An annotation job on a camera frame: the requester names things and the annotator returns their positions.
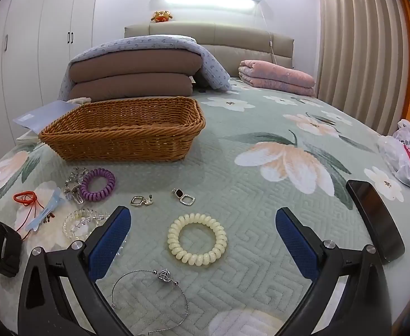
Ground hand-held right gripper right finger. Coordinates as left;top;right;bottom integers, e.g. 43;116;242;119
275;207;402;336

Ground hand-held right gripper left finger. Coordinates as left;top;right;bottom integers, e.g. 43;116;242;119
18;206;136;336

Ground clear spiral hair tie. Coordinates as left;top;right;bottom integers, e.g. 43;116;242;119
63;208;110;243

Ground purple spiral hair tie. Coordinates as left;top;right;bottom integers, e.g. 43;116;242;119
80;168;116;202

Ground silver hair claw clip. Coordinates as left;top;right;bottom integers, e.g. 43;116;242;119
64;167;89;204

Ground black hair tie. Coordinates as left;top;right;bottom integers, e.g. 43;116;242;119
0;220;23;278

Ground brown wicker basket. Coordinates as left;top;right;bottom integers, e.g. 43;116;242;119
39;96;206;162

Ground green floral bedspread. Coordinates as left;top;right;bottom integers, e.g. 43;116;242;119
0;77;410;336

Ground white book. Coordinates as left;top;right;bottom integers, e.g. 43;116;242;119
16;131;39;143

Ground light blue hair clip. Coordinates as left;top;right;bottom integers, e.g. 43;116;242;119
26;189;66;233

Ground blue folder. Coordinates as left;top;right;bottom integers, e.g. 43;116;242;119
12;100;83;135

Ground black smartphone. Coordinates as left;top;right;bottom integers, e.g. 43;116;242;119
346;179;406;265

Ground silver earring with black stone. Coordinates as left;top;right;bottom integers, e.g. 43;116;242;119
172;188;196;206

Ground white wardrobe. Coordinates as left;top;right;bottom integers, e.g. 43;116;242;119
0;0;102;169

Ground white and red plastic bag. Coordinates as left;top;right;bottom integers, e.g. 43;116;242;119
377;119;410;198

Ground brown folded quilt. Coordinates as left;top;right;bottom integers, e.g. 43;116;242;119
67;73;196;102
68;48;203;84

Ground pink folded blanket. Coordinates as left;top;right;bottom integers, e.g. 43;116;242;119
238;59;316;98

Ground brown pillows with blue blanket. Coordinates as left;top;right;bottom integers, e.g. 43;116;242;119
58;34;234;100

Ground beige pleated curtain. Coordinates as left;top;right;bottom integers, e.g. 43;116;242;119
317;0;410;132

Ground beige padded headboard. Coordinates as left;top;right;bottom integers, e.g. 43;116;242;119
124;22;294;78

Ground orange plush toy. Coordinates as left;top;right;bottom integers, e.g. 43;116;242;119
151;10;173;23

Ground red elastic cord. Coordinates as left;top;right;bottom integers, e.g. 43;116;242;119
13;191;57;242

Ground silver chain bracelet with charm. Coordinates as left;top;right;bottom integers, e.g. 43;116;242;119
110;269;190;331

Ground cream spiral hair tie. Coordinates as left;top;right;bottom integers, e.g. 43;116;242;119
167;213;227;268

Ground white wall cable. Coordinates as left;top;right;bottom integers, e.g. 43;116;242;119
260;7;275;68

